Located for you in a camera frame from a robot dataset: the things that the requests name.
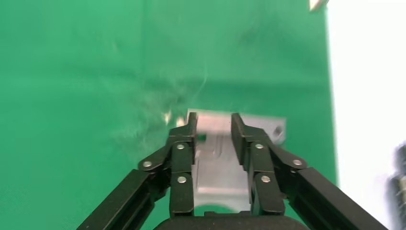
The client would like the grey sheet metal bracket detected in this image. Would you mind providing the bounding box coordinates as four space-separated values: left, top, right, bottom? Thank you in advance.
187 109 287 213

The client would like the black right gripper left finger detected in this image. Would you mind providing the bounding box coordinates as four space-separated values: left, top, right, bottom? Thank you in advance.
76 112 199 230

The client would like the green table cloth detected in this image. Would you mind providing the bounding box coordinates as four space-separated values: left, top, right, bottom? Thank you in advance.
0 0 338 230

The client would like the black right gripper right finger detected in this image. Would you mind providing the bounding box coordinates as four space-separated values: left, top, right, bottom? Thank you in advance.
231 113 389 230

